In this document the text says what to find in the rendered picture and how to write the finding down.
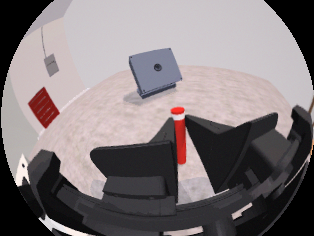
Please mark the red peg with white band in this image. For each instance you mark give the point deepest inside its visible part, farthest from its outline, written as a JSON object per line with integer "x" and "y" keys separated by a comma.
{"x": 178, "y": 115}

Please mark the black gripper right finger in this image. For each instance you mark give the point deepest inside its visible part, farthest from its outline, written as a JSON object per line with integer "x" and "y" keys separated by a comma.
{"x": 221, "y": 147}

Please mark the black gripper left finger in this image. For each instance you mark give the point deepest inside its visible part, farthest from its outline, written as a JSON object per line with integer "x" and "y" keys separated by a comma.
{"x": 157, "y": 158}

